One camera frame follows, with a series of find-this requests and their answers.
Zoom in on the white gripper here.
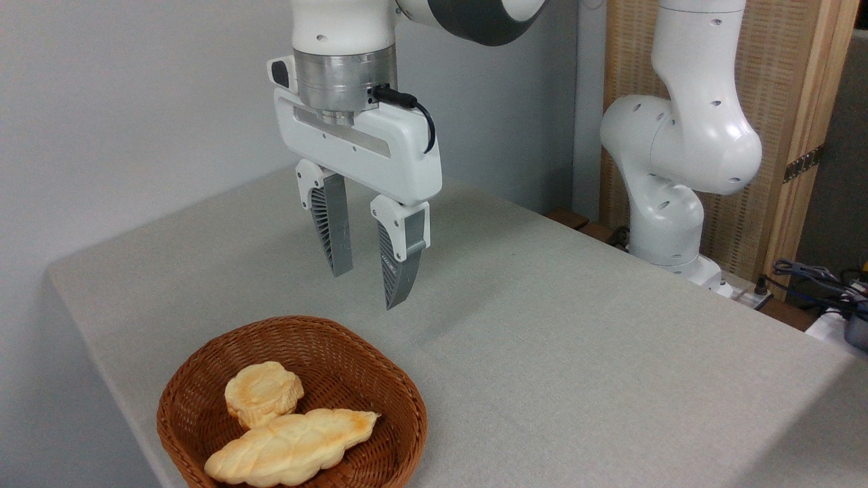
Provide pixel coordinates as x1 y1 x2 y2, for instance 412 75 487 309
267 56 443 311

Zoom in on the round toasted bread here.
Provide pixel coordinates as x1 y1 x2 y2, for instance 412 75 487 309
224 361 305 430

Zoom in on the long braided bread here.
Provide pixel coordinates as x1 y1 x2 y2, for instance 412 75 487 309
204 408 380 488

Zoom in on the brown wicker basket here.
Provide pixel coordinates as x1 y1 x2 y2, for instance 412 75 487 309
157 315 429 488

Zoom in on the wooden bamboo screen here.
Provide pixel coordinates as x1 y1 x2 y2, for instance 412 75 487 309
599 0 861 299

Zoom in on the grey plastic box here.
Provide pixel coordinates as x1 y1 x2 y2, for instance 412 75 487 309
843 308 868 352

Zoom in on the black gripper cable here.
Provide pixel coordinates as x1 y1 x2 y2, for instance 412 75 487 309
372 83 437 155

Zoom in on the bundle of dark cables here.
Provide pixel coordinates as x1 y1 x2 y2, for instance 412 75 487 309
755 259 868 314

